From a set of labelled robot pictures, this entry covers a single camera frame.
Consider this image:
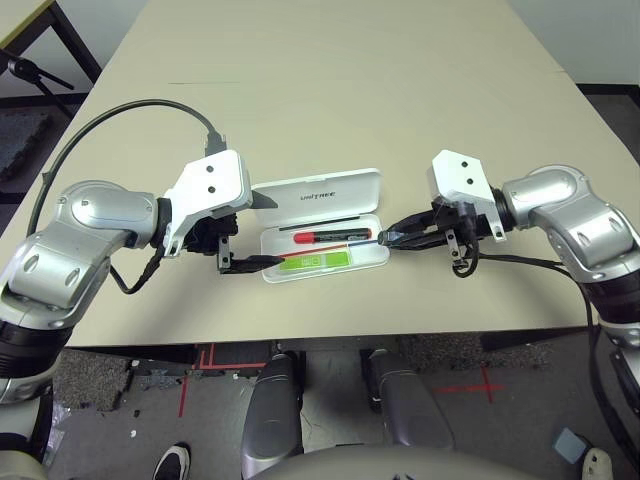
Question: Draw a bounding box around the white plastic pencil case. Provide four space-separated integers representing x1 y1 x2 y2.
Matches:
249 168 391 285

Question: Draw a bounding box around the grey robot right leg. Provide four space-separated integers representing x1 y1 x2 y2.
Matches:
369 349 456 451

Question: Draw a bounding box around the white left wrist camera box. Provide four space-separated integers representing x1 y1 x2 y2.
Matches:
162 149 254 259

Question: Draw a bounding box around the small blue-grey box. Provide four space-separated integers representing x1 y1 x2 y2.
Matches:
552 427 589 464

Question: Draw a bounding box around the grey robot torso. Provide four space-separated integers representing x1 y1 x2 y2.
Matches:
244 444 501 480

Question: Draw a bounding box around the dark foam floor mat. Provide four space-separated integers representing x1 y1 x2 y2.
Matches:
0 112 56 184

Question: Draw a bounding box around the black table base bar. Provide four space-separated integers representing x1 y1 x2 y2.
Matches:
67 344 199 366
479 327 589 351

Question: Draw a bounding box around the speckled brown floor mat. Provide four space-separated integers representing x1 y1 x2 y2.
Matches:
399 333 546 374
52 349 134 414

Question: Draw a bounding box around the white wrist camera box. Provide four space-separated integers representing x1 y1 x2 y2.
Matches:
425 149 506 241
162 149 254 259

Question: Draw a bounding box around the black and white shoe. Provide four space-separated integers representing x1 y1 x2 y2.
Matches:
152 442 192 480

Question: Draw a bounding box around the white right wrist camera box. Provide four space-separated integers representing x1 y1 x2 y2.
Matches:
425 149 506 241

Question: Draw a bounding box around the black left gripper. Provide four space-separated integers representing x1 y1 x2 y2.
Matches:
187 192 286 274

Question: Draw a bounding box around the grey robot leg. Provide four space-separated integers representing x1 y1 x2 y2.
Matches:
242 352 306 474
369 349 456 451

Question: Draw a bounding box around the black marker with red cap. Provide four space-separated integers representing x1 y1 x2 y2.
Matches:
293 228 374 245

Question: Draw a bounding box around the grey robot left leg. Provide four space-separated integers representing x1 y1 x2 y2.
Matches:
242 352 306 474

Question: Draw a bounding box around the thick black left camera cable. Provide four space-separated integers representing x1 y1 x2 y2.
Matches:
24 98 229 236

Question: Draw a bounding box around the black tripod stand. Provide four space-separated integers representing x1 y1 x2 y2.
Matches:
0 49 76 119

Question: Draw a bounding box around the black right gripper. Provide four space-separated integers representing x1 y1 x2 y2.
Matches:
378 197 484 276

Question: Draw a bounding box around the thin black left gripper cable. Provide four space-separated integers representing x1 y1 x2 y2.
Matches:
109 244 166 296

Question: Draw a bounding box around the side table with black frame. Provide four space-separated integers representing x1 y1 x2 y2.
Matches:
0 0 101 94

